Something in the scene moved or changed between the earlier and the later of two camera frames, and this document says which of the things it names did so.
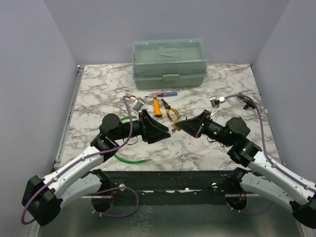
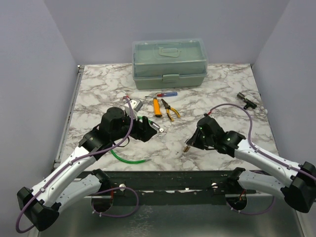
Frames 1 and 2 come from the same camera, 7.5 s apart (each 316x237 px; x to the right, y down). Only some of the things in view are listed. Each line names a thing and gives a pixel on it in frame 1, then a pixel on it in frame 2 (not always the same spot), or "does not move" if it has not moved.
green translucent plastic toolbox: x=172 y=62 does not move
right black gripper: x=193 y=126 -> x=194 y=140
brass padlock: x=177 y=120 -> x=186 y=148
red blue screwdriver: x=164 y=95 does not move
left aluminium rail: x=57 y=161 does not move
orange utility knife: x=157 y=110 does not move
